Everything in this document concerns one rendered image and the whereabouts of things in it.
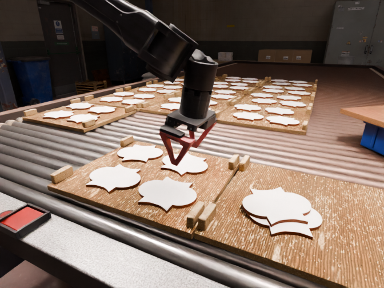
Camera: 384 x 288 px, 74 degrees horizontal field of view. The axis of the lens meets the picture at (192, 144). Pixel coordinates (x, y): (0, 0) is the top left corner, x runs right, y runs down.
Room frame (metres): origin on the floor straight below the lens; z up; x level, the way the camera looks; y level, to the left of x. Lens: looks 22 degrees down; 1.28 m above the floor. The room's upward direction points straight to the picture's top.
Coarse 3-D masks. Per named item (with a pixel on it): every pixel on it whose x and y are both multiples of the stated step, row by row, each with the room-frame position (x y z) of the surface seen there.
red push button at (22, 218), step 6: (24, 210) 0.47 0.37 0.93; (30, 210) 0.47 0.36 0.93; (36, 210) 0.47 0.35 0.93; (12, 216) 0.45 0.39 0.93; (18, 216) 0.45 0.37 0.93; (24, 216) 0.45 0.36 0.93; (30, 216) 0.45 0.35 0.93; (36, 216) 0.45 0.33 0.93; (0, 222) 0.43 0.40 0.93; (6, 222) 0.43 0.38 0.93; (12, 222) 0.43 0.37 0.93; (18, 222) 0.43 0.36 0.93; (24, 222) 0.43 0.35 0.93; (12, 228) 0.41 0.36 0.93; (18, 228) 0.41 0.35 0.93
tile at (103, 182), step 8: (104, 168) 0.64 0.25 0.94; (112, 168) 0.64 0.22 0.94; (120, 168) 0.64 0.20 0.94; (128, 168) 0.64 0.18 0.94; (96, 176) 0.59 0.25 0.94; (104, 176) 0.59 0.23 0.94; (112, 176) 0.59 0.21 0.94; (120, 176) 0.59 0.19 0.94; (128, 176) 0.59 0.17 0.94; (136, 176) 0.59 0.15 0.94; (88, 184) 0.55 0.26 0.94; (96, 184) 0.55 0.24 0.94; (104, 184) 0.55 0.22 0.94; (112, 184) 0.55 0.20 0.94; (120, 184) 0.55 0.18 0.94; (128, 184) 0.55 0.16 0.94; (136, 184) 0.56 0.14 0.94
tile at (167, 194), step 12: (156, 180) 0.57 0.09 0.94; (168, 180) 0.57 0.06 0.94; (144, 192) 0.52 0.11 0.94; (156, 192) 0.52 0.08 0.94; (168, 192) 0.52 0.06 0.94; (180, 192) 0.52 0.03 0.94; (192, 192) 0.52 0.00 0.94; (144, 204) 0.48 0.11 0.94; (156, 204) 0.47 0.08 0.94; (168, 204) 0.47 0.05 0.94; (180, 204) 0.47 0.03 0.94; (192, 204) 0.48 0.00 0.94
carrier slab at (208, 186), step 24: (144, 144) 0.84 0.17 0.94; (96, 168) 0.65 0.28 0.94; (144, 168) 0.65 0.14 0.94; (216, 168) 0.65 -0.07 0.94; (72, 192) 0.53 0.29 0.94; (96, 192) 0.53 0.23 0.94; (120, 192) 0.53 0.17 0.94; (216, 192) 0.53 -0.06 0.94; (144, 216) 0.44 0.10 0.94; (168, 216) 0.44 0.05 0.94
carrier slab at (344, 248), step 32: (224, 192) 0.53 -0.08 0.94; (288, 192) 0.53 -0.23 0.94; (320, 192) 0.53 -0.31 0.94; (352, 192) 0.53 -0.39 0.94; (224, 224) 0.41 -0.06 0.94; (352, 224) 0.41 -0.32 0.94; (256, 256) 0.33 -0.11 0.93; (288, 256) 0.33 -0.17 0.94; (320, 256) 0.33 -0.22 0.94; (352, 256) 0.33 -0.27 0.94
